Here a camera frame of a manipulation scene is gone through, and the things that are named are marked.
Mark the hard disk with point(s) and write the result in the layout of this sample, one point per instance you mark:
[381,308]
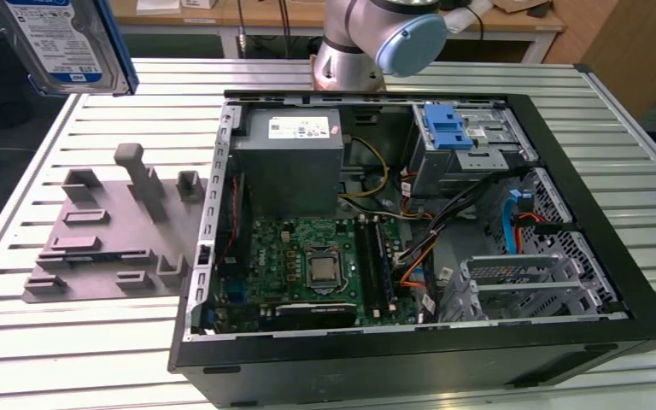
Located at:
[59,51]

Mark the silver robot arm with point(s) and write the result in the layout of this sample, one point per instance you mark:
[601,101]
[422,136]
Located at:
[350,34]

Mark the metal disk bay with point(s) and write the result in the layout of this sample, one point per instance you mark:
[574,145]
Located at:
[526,286]

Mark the grey power supply unit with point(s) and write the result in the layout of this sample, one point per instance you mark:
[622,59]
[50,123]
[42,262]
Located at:
[288,179]

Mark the CPU socket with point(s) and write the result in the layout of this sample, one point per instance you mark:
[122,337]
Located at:
[324,253]

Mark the green motherboard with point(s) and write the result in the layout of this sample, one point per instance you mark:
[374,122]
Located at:
[282,239]

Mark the silver CPU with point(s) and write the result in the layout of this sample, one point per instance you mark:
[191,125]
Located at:
[324,269]

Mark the black graphics card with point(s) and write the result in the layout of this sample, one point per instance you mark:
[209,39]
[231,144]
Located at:
[310,314]

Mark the blue plastic drive latch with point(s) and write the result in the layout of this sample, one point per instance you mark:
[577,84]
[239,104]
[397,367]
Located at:
[446,128]

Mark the metal optical drive cage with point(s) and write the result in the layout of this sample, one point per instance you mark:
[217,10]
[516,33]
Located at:
[478,160]

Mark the grey parts rack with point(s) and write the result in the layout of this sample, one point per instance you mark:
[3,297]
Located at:
[122,230]

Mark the black PC case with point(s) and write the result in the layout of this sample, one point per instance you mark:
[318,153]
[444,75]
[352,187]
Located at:
[361,363]

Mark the wooden desk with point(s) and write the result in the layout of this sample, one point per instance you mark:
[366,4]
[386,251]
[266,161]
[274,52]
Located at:
[190,19]

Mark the white labelled box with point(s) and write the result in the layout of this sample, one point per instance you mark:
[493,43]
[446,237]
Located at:
[197,3]

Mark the brown cardboard piece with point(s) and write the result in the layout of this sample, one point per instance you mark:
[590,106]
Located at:
[512,5]

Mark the wooden cabinet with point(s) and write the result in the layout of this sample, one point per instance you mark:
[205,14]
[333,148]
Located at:
[634,51]

